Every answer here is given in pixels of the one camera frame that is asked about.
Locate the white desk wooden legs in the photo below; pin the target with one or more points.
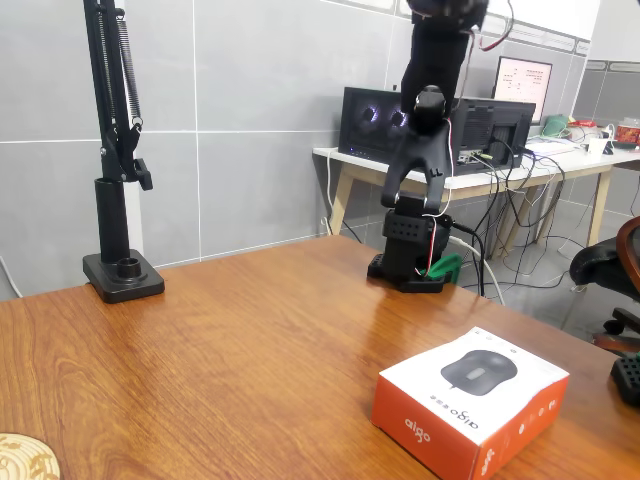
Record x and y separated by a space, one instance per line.
575 162

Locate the white orange mouse box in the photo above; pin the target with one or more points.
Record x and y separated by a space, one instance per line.
450 395

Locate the stack of papers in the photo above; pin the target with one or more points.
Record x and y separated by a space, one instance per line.
550 145

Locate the black clamp boom stand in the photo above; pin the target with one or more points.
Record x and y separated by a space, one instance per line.
112 215

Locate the round wooden coaster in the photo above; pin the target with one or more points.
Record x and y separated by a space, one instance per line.
25 460

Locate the green table clamp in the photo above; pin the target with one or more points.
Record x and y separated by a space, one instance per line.
447 265

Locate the monitor with white screen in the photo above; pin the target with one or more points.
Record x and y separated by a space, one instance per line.
525 85

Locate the black office chair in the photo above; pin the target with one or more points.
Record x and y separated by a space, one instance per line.
600 265

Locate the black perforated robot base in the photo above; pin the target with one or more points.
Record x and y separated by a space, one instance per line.
627 380

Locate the black computer case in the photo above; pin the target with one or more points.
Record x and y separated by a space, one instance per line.
360 120

